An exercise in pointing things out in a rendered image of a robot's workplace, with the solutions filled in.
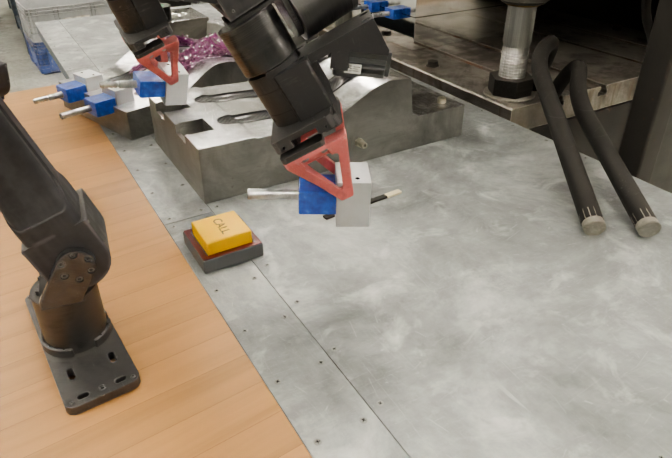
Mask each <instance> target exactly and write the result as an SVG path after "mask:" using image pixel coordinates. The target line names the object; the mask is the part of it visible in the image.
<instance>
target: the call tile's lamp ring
mask: <svg viewBox="0 0 672 458"><path fill-rule="evenodd" d="M249 229H250V228H249ZM250 230H251V229H250ZM191 232H193V231H192V229H188V230H185V231H184V233H185V234H186V236H187V237H188V239H189V240H190V242H191V243H192V245H193V246H194V248H195V249H196V251H197V252H198V253H199V255H200V256H201V258H202V259H203V261H207V260H210V259H213V258H216V257H219V256H222V255H226V254H229V253H232V252H235V251H238V250H241V249H245V248H248V247H251V246H254V245H257V244H261V243H262V242H261V241H260V239H259V238H258V237H257V236H256V235H255V234H254V233H253V231H252V230H251V233H252V239H253V240H254V242H251V243H248V244H245V245H241V246H238V247H235V248H232V249H229V250H225V251H222V252H219V253H216V254H213V255H209V256H207V255H206V254H205V252H204V251H203V250H202V248H201V247H200V245H199V244H198V242H197V241H196V240H195V238H194V237H193V235H192V234H191Z"/></svg>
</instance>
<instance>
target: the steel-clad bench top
mask: <svg viewBox="0 0 672 458"><path fill-rule="evenodd" d="M115 19H116V18H115V16H114V14H106V15H97V16H88V17H79V18H70V19H61V20H52V21H44V22H35V25H36V27H37V28H38V30H39V31H40V33H41V35H42V36H43V38H44V39H45V41H46V42H47V44H48V45H49V47H50V49H51V50H52V52H53V53H54V55H55V56H56V58H57V60H58V61H59V63H60V64H61V66H62V67H63V69H64V71H65V72H66V74H67V75H68V77H69V78H73V77H74V76H73V73H76V72H80V71H84V70H88V69H90V70H93V71H95V72H97V71H101V70H105V69H108V68H110V67H111V66H113V65H114V64H116V63H117V62H118V61H119V60H120V59H122V58H123V57H124V56H125V55H126V54H127V53H128V52H129V51H130V49H129V48H128V46H127V45H126V44H125V42H124V41H123V39H122V36H121V35H120V33H119V30H118V29H117V27H116V25H115V24H114V20H115ZM390 69H392V70H394V71H397V70H395V69H393V68H391V67H390ZM397 72H399V73H401V74H403V75H406V74H404V73H402V72H400V71H397ZM406 76H408V75H406ZM408 77H410V78H411V81H413V82H416V83H418V84H420V85H422V86H424V87H426V88H429V89H431V90H433V91H435V92H437V93H440V94H442V95H444V96H446V97H448V98H451V99H453V100H455V101H457V102H459V103H462V104H464V105H465V106H464V115H463V123H462V132H461V135H459V136H456V137H452V138H448V139H445V140H441V141H437V142H434V143H430V144H426V145H422V146H419V147H415V148H411V149H408V150H404V151H400V152H397V153H393V154H389V155H385V156H382V157H378V158H374V159H371V160H367V161H363V162H367V163H368V168H369V173H370V178H371V183H372V186H371V198H374V197H377V196H380V195H383V194H385V193H388V192H391V191H394V190H397V189H399V190H400V191H402V193H401V194H398V195H395V196H393V197H390V198H387V199H384V200H381V201H378V202H375V203H373V204H370V217H369V227H336V223H335V217H333V218H330V219H328V220H326V219H324V218H323V215H325V214H299V209H298V200H248V198H247V193H245V194H241V195H238V196H234V197H230V198H226V199H223V200H219V201H215V202H212V203H208V204H205V203H204V202H203V200H202V199H201V198H200V197H199V195H198V194H197V193H196V192H195V190H194V189H193V188H192V187H191V186H190V184H189V183H188V182H187V181H186V179H185V178H184V177H183V176H182V174H181V173H180V172H179V171H178V169H177V168H176V167H175V166H174V164H173V163H172V162H171V161H170V159H169V158H168V157H167V156H166V154H165V153H164V152H163V151H162V149H161V148H160V147H159V146H158V144H157V143H156V140H155V134H154V133H153V134H150V135H147V136H144V137H141V138H138V139H135V140H130V139H128V138H126V137H124V136H122V135H120V134H118V133H116V132H114V131H112V130H110V129H108V128H106V127H104V126H102V125H100V124H99V125H100V127H101V128H102V130H103V131H104V133H105V134H106V136H107V137H108V139H109V141H110V142H111V144H112V145H113V147H114V148H115V150H116V152H117V153H118V155H119V156H120V158H121V159H122V161H123V162H124V164H125V166H126V167H127V169H128V170H129V172H130V173H131V175H132V177H133V178H134V180H135V181H136V183H137V184H138V186H139V188H140V189H141V191H142V192H143V194H144V195H145V197H146V198H147V200H148V202H149V203H150V205H151V206H152V208H153V209H154V211H155V213H156V214H157V216H158V217H159V219H160V220H161V222H162V223H163V225H164V226H165V228H166V230H167V231H168V233H169V234H170V236H171V238H172V239H173V241H174V242H175V244H176V245H177V247H178V248H179V250H180V252H181V253H182V255H183V256H184V258H185V259H186V261H187V263H188V264H189V266H190V267H191V269H192V270H193V272H194V273H195V275H196V277H197V278H198V280H199V281H200V283H201V284H202V286H203V288H204V289H205V291H206V292H207V294H208V295H209V297H210V298H211V300H212V302H213V303H214V305H215V306H216V308H217V309H218V311H219V313H220V314H221V316H222V317H223V319H224V320H225V322H226V324H227V325H228V327H229V328H230V330H231V331H232V333H233V334H234V336H235V338H236V339H237V341H238V342H239V344H240V345H241V347H242V349H243V350H244V352H245V353H246V355H247V356H248V358H249V359H250V361H251V363H252V364H253V366H254V367H255V369H256V370H257V372H258V374H259V375H260V377H261V378H262V380H263V381H264V383H265V384H266V386H267V388H268V389H269V391H270V392H271V394H272V395H273V397H274V399H275V400H276V402H277V403H278V405H279V406H280V408H281V409H282V411H283V413H284V414H285V416H286V417H287V419H288V420H289V422H290V424H291V425H292V427H293V428H294V430H295V431H296V433H297V434H298V436H299V438H300V439H301V441H302V442H303V444H304V445H305V447H306V449H307V450H308V452H309V453H310V455H311V456H312V458H672V193H670V192H667V191H665V190H663V189H661V188H658V187H656V186H654V185H652V184H649V183H647V182H645V181H643V180H641V179H638V178H636V177H634V176H632V177H633V179H634V180H635V182H636V184H637V185H638V187H639V189H640V191H641V192H642V194H643V196H644V197H645V199H646V201H647V202H648V204H649V206H650V208H651V209H652V211H653V213H654V214H655V216H656V218H657V219H658V221H659V223H660V225H661V230H660V231H659V232H658V233H657V234H656V235H654V236H652V237H642V236H640V235H639V234H638V232H637V230H636V228H635V227H634V225H633V223H632V221H631V219H630V217H629V215H628V214H627V212H626V210H625V208H624V206H623V204H622V202H621V201H620V199H619V197H618V195H617V193H616V191H615V189H614V188H613V186H612V184H611V182H610V180H609V178H608V176H607V174H606V173H605V171H604V169H603V167H602V165H601V163H600V161H598V160H596V159H594V158H591V157H589V156H587V155H585V154H583V153H580V152H579V153H580V156H581V159H582V161H583V164H584V167H585V169H586V172H587V175H588V177H589V180H590V183H591V185H592V188H593V191H594V193H595V196H596V199H597V202H598V204H599V207H600V210H601V212H602V215H603V218H604V221H605V224H606V229H605V231H604V232H603V233H601V234H599V235H586V234H585V233H584V231H583V228H582V226H581V223H580V220H579V217H578V214H577V211H576V208H575V205H574V202H573V199H572V196H571V193H570V190H569V187H568V184H567V181H566V178H565V175H564V172H563V169H562V166H561V163H560V160H559V156H558V153H557V150H556V147H555V144H554V141H553V140H551V139H549V138H547V137H545V136H542V135H540V134H538V133H536V132H533V131H531V130H529V129H527V128H524V127H522V126H520V125H518V124H516V123H513V122H511V121H509V120H507V119H504V118H502V117H500V116H498V115H495V114H493V113H491V112H489V111H487V110H484V109H482V108H480V107H478V106H475V105H473V104H471V103H469V102H466V101H464V100H462V99H460V98H458V97H455V96H453V95H451V94H449V93H446V92H444V91H442V90H440V89H437V88H435V87H433V86H431V85H429V84H426V83H424V82H422V81H420V80H417V79H415V78H413V77H411V76H408ZM229 211H235V213H236V214H237V215H239V216H240V218H241V219H242V220H243V221H244V222H245V223H246V224H247V226H248V227H249V228H250V229H251V230H252V231H253V233H254V234H255V235H256V236H257V237H258V238H259V239H260V241H261V242H262V243H263V253H264V255H263V256H260V257H257V258H254V259H251V260H248V261H244V262H241V263H238V264H235V265H232V266H229V267H226V268H223V269H220V270H217V271H214V272H211V273H208V274H205V273H204V272H203V270H202V268H201V267H200V265H199V264H198V262H197V261H196V259H195V258H194V256H193V255H192V253H191V252H190V250H189V249H188V247H187V246H186V244H185V242H184V235H183V232H184V231H185V230H188V229H192V222H194V221H197V220H201V219H205V218H208V217H212V216H215V215H219V214H222V213H226V212H229Z"/></svg>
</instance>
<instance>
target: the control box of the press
mask: <svg viewBox="0 0 672 458"><path fill-rule="evenodd" d="M641 17H642V23H643V27H644V31H645V34H646V38H647V43H648V44H647V48H646V52H645V55H644V59H643V63H642V67H641V70H640V74H639V78H638V81H637V85H636V89H635V92H634V96H633V100H632V104H631V107H630V111H629V115H628V118H627V122H626V126H625V130H624V133H623V137H622V141H621V144H620V148H619V152H618V153H619V155H620V157H621V158H622V160H623V162H624V163H625V165H626V167H627V168H628V170H629V172H630V174H631V175H632V176H634V177H636V178H638V179H641V180H643V181H645V182H647V183H650V179H651V176H652V173H653V170H654V166H655V163H656V160H657V157H658V153H659V150H660V147H661V144H662V140H663V137H664V134H665V131H666V128H667V124H668V121H669V118H670V115H671V111H672V0H659V4H658V7H657V11H656V15H655V18H654V22H653V21H652V17H651V0H642V1H641Z"/></svg>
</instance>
